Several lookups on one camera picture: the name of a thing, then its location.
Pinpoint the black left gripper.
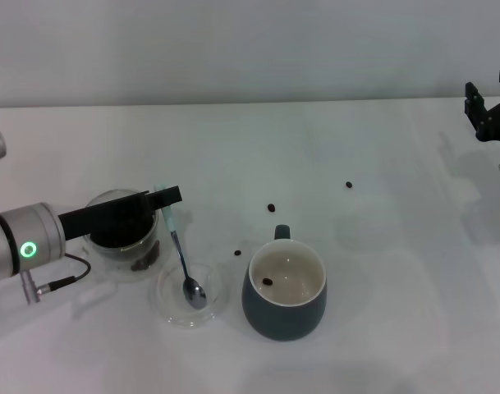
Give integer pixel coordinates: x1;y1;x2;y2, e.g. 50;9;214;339
57;185;183;241

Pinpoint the blue-handled metal spoon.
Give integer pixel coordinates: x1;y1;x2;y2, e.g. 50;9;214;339
154;183;208;310

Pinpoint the double-walled glass cup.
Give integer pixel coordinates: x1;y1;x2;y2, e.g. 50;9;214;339
82;187;173;284

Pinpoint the dark blue ceramic mug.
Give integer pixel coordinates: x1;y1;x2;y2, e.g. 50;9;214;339
241;223;328;342

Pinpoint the coffee bean heap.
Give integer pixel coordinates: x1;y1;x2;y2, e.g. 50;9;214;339
90;213;157;248

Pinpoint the small clear glass dish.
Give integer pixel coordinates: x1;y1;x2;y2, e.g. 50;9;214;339
156;262;227;328

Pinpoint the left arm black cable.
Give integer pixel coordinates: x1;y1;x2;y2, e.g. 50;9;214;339
21;253;92;305

